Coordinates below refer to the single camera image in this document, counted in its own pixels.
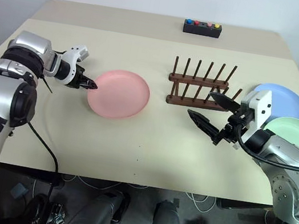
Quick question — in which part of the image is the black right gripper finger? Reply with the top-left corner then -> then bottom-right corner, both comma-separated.
183,109 -> 223,140
207,91 -> 243,114

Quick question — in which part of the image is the blue plate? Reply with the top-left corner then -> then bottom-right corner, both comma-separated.
249,80 -> 299,123

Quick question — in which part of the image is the white floor cable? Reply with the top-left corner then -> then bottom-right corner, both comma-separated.
61,171 -> 149,198
181,191 -> 220,215

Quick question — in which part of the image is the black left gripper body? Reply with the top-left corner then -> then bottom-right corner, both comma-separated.
70,64 -> 87,90

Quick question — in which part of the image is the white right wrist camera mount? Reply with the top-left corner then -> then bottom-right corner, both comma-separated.
234,86 -> 276,146

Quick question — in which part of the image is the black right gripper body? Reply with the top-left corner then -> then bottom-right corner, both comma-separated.
211,102 -> 256,151

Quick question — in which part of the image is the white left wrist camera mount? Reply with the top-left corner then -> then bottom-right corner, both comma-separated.
47,40 -> 92,90

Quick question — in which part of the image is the black button box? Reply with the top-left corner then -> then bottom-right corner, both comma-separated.
181,17 -> 223,40

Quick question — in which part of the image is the metal caster bracket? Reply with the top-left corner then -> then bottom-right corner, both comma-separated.
47,202 -> 69,224

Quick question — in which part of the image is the pink plate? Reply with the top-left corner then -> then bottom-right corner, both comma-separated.
84,64 -> 154,125

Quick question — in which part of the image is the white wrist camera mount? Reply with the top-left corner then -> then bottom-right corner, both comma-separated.
47,40 -> 92,90
234,86 -> 276,146

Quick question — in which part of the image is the wooden dish rack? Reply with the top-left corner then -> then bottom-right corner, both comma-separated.
164,54 -> 247,117

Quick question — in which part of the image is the small blue-grey floor object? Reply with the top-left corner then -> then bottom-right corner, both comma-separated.
10,181 -> 29,200

